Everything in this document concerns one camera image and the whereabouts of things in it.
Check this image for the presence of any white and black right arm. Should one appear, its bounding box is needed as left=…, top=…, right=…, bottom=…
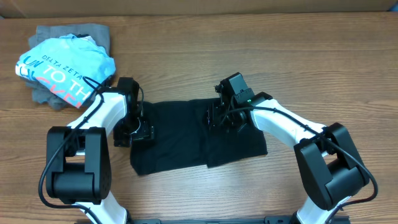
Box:
left=205, top=73, right=373, bottom=223

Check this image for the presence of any light blue printed t-shirt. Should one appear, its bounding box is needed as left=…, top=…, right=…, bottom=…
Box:
left=15, top=34, right=116, bottom=108

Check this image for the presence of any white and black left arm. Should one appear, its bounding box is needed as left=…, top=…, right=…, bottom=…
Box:
left=38, top=77, right=155, bottom=223

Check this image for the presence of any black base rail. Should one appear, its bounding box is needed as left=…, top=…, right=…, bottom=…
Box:
left=130, top=215, right=351, bottom=224

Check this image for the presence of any dark teal t-shirt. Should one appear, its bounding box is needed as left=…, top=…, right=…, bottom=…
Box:
left=130, top=98, right=268, bottom=175

